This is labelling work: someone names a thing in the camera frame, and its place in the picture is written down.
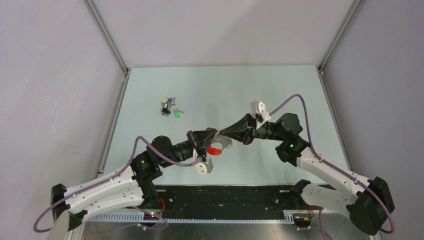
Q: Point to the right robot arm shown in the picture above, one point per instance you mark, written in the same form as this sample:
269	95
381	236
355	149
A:
367	203

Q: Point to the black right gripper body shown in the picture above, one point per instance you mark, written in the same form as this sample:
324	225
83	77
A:
262	132

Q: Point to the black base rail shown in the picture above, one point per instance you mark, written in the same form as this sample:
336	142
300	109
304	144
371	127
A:
224	202

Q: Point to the right electronics board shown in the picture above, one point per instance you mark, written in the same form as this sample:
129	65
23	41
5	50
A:
302	218

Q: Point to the left electronics board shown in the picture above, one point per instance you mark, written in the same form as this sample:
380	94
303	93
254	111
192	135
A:
151	216

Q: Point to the right aluminium frame post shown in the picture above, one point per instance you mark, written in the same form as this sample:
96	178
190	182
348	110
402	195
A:
347	21

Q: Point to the electronics board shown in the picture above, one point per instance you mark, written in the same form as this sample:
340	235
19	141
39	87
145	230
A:
151	216
302	218

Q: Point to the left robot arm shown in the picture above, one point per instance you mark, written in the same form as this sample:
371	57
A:
131	185

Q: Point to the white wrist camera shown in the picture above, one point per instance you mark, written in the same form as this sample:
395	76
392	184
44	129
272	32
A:
258	112
203	165

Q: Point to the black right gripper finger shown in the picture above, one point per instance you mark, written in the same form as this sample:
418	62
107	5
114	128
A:
244	137
246	123

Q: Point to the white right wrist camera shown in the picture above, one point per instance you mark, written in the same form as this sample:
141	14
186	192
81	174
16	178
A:
258	112

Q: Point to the aluminium frame post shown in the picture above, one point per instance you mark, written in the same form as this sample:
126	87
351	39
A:
105	33
347	21

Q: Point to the left aluminium frame post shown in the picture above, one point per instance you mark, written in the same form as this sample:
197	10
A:
105	33

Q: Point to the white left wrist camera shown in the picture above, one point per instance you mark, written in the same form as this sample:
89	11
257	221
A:
203	165

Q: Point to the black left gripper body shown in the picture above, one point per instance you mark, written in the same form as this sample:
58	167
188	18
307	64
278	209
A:
194	141

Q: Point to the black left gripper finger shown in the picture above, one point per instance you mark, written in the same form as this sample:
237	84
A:
204	146
206	135

